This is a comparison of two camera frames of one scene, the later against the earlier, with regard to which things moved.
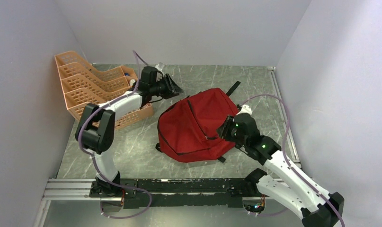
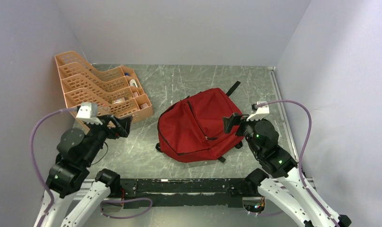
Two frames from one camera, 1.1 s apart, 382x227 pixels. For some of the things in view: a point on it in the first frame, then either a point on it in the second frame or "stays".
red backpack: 187,130 stays
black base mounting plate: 144,193 stays
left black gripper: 173,89 -> 121,127
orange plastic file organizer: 84,82 stays
